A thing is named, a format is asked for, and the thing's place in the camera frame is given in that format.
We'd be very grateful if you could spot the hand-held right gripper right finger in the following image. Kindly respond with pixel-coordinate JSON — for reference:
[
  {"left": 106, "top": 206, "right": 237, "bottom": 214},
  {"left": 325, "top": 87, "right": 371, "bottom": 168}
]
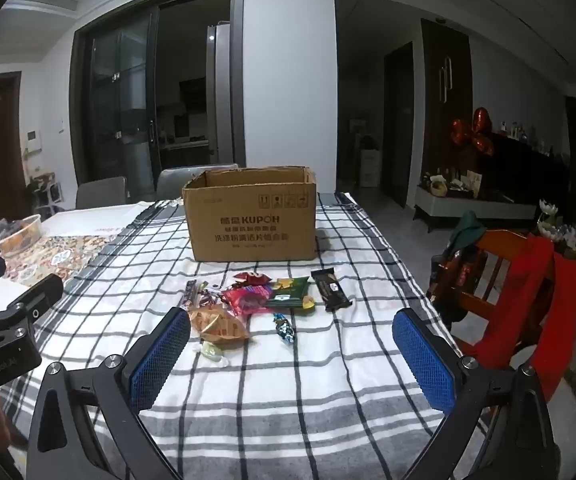
[{"left": 392, "top": 308, "right": 557, "bottom": 480}]

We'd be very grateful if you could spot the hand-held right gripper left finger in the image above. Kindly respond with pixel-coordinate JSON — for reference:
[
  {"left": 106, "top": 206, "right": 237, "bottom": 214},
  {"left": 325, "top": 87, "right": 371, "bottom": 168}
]
[{"left": 25, "top": 306, "right": 191, "bottom": 480}]

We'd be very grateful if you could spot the orange snack packet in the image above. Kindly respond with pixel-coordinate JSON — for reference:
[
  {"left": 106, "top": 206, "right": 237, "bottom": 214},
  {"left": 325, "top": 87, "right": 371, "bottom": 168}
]
[{"left": 188, "top": 305, "right": 249, "bottom": 343}]

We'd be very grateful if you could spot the shiny foil-wrapped candy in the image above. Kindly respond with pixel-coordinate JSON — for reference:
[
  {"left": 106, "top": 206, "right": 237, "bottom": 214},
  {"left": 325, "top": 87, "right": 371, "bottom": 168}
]
[{"left": 274, "top": 312, "right": 297, "bottom": 344}]

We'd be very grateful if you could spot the green snack packet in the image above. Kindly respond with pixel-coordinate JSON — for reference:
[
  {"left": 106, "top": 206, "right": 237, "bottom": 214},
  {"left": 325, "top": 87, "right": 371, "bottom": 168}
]
[{"left": 266, "top": 276, "right": 313, "bottom": 311}]

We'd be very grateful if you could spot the brown cardboard box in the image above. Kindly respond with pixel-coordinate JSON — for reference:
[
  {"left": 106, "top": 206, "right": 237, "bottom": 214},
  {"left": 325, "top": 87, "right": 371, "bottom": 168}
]
[{"left": 182, "top": 165, "right": 317, "bottom": 262}]

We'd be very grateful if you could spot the tile-patterned white tablecloth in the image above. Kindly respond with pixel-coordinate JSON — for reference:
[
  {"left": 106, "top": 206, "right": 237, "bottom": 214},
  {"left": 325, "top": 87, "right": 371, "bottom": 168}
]
[{"left": 0, "top": 201, "right": 185, "bottom": 321}]

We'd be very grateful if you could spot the pale green wrapped candy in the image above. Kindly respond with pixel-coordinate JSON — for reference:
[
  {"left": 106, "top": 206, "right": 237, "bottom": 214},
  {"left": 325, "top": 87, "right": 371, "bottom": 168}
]
[{"left": 200, "top": 341, "right": 226, "bottom": 363}]

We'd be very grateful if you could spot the patterned bowl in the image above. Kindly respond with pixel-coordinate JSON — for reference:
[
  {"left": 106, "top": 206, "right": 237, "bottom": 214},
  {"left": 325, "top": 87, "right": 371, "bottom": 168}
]
[{"left": 0, "top": 214, "right": 43, "bottom": 254}]

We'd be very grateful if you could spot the purple stick snack packet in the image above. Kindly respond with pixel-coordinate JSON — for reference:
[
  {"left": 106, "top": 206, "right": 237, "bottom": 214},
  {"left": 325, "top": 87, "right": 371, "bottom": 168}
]
[{"left": 183, "top": 280, "right": 203, "bottom": 312}]

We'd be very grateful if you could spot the pink snack packet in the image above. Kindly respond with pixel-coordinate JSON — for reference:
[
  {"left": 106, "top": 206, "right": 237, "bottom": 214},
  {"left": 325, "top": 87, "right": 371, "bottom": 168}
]
[{"left": 222, "top": 284, "right": 275, "bottom": 318}]

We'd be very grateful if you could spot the black white plaid cloth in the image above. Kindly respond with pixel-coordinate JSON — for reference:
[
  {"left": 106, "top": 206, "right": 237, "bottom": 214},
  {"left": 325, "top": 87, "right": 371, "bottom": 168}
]
[{"left": 0, "top": 191, "right": 474, "bottom": 480}]

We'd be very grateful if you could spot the wooden chair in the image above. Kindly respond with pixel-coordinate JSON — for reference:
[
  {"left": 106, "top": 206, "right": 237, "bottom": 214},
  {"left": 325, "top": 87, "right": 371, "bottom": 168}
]
[{"left": 428, "top": 230, "right": 559, "bottom": 361}]

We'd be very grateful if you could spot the grey chair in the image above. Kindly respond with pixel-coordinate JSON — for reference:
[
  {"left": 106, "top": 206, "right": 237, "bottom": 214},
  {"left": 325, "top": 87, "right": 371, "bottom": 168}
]
[
  {"left": 76, "top": 176, "right": 129, "bottom": 210},
  {"left": 157, "top": 164, "right": 239, "bottom": 202}
]

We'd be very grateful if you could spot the black snack bar packet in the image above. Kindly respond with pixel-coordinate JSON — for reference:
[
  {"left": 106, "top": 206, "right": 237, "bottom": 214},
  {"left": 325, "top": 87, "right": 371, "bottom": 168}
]
[{"left": 311, "top": 268, "right": 351, "bottom": 312}]

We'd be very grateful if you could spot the red wrapped candy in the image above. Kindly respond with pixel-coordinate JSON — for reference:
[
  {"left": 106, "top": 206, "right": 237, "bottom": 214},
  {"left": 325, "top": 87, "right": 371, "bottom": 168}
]
[{"left": 233, "top": 271, "right": 272, "bottom": 286}]

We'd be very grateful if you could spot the green cloth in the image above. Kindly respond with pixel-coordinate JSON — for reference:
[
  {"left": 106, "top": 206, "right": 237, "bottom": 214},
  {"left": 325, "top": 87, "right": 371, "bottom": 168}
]
[{"left": 449, "top": 210, "right": 487, "bottom": 252}]

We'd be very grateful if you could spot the white low bench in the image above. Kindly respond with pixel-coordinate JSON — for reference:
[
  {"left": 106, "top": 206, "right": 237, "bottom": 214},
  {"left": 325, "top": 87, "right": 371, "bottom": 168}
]
[{"left": 414, "top": 182, "right": 539, "bottom": 234}]

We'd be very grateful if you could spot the lotus flower ornament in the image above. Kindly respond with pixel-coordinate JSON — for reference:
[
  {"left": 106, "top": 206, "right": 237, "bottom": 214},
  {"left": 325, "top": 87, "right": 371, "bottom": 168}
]
[{"left": 538, "top": 199, "right": 562, "bottom": 237}]

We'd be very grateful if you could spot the dark sliding glass door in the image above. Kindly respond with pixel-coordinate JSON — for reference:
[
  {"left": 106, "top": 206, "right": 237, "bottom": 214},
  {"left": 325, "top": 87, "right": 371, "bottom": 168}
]
[{"left": 70, "top": 0, "right": 247, "bottom": 197}]

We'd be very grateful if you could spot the dark sideboard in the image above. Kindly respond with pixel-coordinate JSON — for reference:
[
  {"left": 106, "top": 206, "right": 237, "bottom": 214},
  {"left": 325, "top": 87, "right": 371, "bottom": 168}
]
[{"left": 468, "top": 130, "right": 570, "bottom": 207}]

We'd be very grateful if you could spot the tall dark wardrobe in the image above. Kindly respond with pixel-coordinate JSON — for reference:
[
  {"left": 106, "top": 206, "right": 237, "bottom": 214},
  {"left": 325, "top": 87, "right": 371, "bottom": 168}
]
[{"left": 420, "top": 19, "right": 472, "bottom": 196}]

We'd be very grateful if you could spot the silver refrigerator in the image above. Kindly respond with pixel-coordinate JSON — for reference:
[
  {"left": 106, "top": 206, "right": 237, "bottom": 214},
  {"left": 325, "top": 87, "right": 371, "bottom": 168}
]
[{"left": 205, "top": 20, "right": 233, "bottom": 167}]

